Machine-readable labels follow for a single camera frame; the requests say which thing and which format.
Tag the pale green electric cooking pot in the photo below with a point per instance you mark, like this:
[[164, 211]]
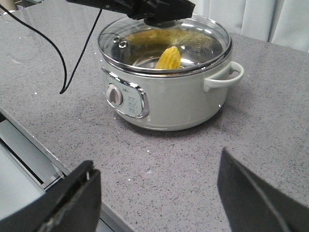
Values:
[[169, 103]]

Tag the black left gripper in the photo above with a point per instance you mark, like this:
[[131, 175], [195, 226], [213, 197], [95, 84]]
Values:
[[157, 13]]

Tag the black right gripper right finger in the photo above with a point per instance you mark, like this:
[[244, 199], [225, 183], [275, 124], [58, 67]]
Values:
[[253, 205]]

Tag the yellow corn cob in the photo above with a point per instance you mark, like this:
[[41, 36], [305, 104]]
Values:
[[170, 59]]

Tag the glass pot lid with knob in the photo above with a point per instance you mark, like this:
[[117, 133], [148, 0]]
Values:
[[137, 45]]

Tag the white curtain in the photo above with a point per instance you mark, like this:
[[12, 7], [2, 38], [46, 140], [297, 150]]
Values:
[[282, 22]]

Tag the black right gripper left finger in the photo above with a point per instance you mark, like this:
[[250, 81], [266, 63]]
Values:
[[72, 205]]

